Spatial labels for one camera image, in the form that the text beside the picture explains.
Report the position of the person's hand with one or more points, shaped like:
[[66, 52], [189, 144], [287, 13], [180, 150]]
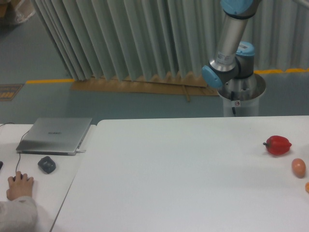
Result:
[[19, 188]]

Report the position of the black computer mouse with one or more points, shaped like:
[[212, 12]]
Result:
[[20, 176]]

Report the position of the grey sleeved forearm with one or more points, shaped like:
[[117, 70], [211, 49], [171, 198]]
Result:
[[19, 215]]

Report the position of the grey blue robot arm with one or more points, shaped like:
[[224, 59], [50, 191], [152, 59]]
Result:
[[231, 41]]

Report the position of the red bell pepper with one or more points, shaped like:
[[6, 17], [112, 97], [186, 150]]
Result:
[[277, 145]]

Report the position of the silver laptop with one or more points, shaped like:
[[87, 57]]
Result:
[[55, 136]]

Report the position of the pale green pleated curtain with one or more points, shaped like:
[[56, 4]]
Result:
[[144, 38]]

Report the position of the brown cardboard sheet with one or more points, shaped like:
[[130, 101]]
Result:
[[188, 86]]

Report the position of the brown egg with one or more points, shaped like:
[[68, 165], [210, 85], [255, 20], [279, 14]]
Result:
[[298, 168]]

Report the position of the orange fruit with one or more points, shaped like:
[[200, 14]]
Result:
[[307, 187]]

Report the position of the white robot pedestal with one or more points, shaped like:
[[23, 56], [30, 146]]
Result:
[[241, 96]]

